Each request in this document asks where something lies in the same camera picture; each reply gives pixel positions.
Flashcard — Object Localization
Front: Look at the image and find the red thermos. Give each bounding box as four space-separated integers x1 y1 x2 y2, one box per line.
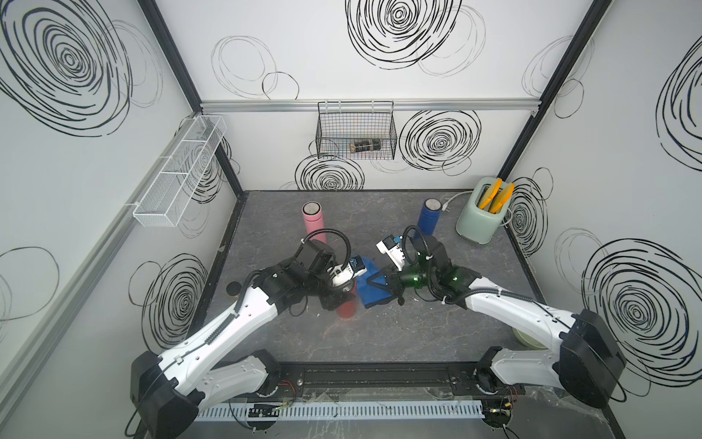
336 285 358 319

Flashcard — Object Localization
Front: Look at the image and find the blue cloth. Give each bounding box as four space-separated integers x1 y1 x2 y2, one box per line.
356 257 394 309

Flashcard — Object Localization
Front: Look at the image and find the pink thermos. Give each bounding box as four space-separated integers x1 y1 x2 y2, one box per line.
302 201 325 234

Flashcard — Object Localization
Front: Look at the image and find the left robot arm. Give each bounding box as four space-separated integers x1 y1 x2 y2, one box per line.
124 230 366 438

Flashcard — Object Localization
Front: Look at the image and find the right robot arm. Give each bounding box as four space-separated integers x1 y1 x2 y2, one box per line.
366 226 627 409

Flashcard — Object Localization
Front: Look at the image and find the blue thermos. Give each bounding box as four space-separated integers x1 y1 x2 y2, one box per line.
417 199 442 236

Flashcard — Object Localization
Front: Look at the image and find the small brown jar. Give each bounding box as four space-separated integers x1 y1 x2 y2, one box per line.
226 282 242 297

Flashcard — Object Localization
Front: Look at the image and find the mint green toaster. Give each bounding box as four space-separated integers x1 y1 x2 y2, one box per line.
456 177 516 244

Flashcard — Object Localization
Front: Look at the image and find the light green plate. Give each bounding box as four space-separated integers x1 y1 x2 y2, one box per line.
512 329 547 350

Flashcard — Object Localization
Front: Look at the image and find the white mesh shelf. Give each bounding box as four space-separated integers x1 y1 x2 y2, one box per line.
133 115 227 228

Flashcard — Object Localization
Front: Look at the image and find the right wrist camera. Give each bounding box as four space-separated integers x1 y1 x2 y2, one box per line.
376 234 406 271

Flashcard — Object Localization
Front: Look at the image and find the white toaster power cable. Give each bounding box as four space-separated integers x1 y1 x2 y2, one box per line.
441 190 473 213

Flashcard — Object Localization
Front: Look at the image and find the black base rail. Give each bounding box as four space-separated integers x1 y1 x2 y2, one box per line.
240 360 596 399

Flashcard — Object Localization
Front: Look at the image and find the white slotted cable duct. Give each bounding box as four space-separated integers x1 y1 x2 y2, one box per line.
196 401 484 424

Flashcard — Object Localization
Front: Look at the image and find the object in wire basket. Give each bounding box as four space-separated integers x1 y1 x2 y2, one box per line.
349 139 382 154

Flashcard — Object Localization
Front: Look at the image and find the black wire basket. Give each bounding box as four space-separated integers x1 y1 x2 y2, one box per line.
314 100 398 161

